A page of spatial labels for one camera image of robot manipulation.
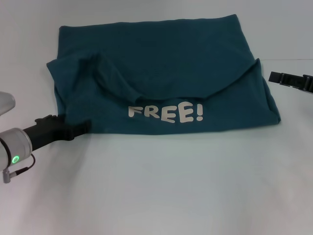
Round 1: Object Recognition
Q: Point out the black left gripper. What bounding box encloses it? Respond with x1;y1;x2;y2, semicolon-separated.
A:
22;114;92;153

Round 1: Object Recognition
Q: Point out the left arm cable with plug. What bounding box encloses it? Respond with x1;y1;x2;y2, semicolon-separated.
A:
2;155;36;184

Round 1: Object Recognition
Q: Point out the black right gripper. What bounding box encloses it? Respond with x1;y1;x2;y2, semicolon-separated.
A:
268;71;313;94

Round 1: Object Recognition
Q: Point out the teal blue t-shirt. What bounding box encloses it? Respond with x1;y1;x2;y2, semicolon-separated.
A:
46;14;281;136

